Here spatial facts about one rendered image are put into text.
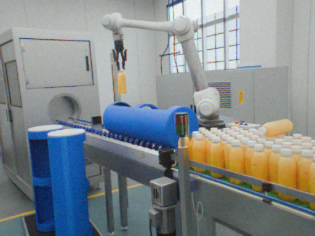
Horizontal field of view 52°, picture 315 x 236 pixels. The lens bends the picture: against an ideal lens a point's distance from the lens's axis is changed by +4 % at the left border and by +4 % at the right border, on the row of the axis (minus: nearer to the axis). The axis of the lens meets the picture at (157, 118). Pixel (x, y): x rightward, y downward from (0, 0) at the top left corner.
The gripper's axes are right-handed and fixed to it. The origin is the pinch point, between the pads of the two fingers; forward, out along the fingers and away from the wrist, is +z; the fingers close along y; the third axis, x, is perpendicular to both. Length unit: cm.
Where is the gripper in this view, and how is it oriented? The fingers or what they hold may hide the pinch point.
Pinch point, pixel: (120, 66)
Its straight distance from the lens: 264.5
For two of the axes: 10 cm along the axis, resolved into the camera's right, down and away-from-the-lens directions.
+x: 5.7, 0.7, -8.2
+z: 0.7, 9.9, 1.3
